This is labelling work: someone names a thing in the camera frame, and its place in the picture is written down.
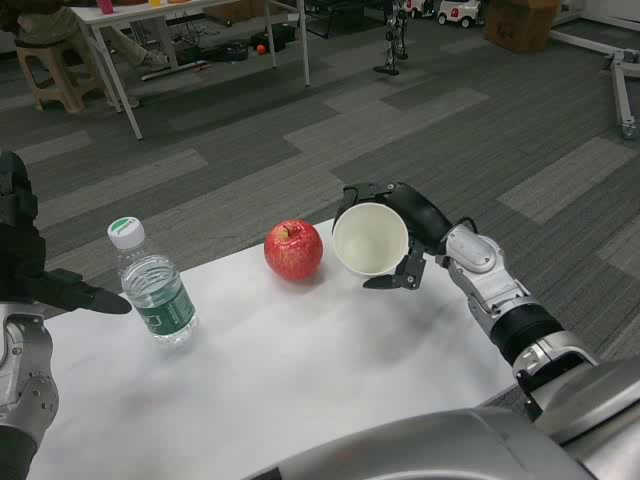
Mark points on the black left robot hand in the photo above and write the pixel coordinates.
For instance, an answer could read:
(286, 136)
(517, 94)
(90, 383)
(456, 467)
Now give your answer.
(20, 260)

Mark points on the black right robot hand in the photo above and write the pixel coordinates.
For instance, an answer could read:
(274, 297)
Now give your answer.
(425, 215)

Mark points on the white paper cup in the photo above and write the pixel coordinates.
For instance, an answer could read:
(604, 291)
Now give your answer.
(370, 240)

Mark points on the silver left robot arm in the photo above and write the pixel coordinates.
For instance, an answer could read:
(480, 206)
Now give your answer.
(25, 380)

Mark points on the pink cup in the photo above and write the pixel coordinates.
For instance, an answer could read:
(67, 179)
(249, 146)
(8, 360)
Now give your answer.
(106, 5)

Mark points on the yellow cup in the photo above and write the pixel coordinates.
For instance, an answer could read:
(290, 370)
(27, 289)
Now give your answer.
(156, 2)

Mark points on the red apple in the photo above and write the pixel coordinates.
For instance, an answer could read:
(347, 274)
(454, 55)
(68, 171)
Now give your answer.
(295, 250)

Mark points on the clear water bottle green label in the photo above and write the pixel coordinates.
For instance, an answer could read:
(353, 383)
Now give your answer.
(160, 295)

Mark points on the small humanoid robot legs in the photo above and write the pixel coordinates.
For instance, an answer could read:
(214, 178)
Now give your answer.
(395, 40)

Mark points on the beige plastic stool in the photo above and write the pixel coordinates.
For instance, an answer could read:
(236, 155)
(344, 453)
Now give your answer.
(60, 75)

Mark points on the white toy car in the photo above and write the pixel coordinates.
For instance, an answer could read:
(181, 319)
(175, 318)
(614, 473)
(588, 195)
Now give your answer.
(417, 7)
(460, 12)

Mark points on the brown cardboard box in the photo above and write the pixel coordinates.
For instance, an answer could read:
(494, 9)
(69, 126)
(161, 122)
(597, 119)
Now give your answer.
(520, 25)

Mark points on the silver robot chest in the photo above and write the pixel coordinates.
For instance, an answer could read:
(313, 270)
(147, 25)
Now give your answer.
(450, 445)

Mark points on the seated person in beige trousers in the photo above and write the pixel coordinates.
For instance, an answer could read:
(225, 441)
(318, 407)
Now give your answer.
(45, 20)

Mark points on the white power strip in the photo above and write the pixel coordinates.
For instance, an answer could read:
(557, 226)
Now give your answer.
(172, 71)

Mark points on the black equipment bag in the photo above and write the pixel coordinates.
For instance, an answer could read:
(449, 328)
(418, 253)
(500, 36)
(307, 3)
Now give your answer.
(232, 52)

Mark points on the white office table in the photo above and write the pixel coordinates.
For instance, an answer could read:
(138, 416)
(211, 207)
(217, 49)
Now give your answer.
(160, 15)

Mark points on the grey metal stand frame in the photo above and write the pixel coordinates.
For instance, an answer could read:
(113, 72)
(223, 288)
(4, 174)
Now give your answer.
(620, 85)

